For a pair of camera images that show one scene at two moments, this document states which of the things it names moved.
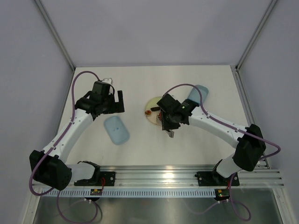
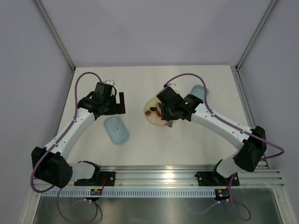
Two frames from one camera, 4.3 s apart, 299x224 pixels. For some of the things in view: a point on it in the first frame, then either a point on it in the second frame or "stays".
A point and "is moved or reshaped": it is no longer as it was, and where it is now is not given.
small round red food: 148,112 stays
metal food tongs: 171,133 is moved or reshaped
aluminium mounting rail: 133,176 stays
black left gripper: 117,107 stays
